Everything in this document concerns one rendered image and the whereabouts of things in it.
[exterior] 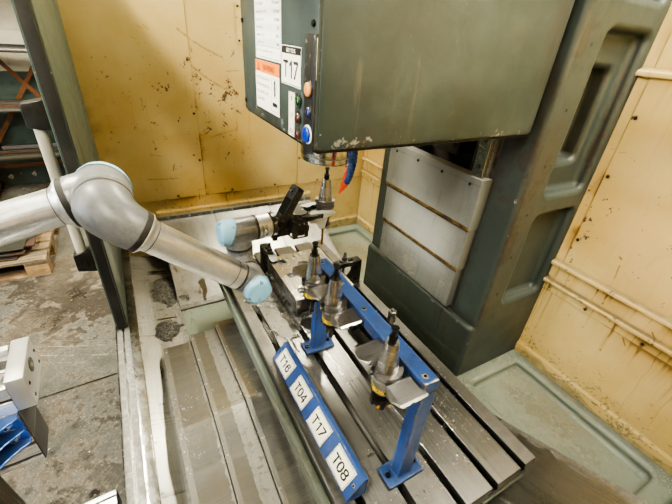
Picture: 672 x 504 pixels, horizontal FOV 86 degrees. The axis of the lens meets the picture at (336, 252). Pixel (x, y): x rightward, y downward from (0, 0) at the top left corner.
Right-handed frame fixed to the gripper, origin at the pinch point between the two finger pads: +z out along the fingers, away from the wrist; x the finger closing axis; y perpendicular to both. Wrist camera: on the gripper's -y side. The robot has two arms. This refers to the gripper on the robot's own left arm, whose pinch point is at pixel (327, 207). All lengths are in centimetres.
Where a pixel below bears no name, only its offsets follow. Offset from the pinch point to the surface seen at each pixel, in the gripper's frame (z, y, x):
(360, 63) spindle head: -15, -44, 32
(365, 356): -22, 7, 53
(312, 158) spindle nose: -8.0, -17.8, 3.5
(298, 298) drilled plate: -12.3, 29.9, 4.7
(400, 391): -21, 7, 63
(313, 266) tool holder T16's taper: -19.1, 2.1, 25.8
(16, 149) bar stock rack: -136, 81, -411
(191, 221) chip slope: -25, 45, -98
